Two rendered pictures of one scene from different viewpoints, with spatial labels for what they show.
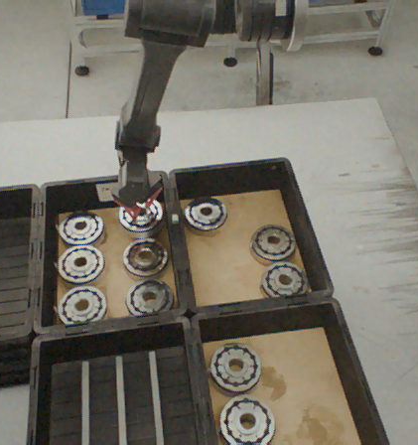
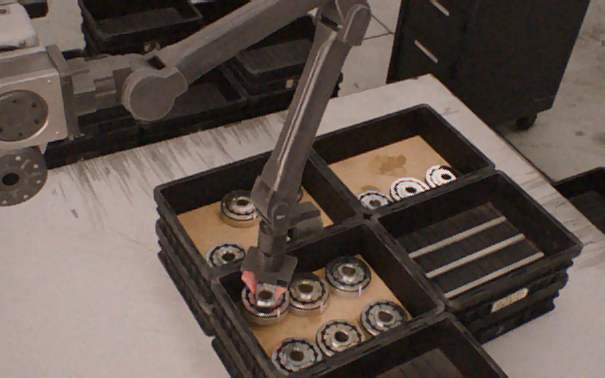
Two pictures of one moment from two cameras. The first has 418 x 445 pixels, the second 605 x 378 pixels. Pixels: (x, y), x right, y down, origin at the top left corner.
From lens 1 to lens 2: 1.74 m
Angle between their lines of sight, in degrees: 70
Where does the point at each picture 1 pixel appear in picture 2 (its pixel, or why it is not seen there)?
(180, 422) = (429, 235)
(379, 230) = (148, 182)
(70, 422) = not seen: hidden behind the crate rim
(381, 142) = not seen: hidden behind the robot
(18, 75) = not seen: outside the picture
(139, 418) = (442, 259)
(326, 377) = (346, 166)
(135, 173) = (308, 205)
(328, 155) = (44, 229)
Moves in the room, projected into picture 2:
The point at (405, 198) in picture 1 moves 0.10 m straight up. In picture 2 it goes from (98, 168) to (94, 140)
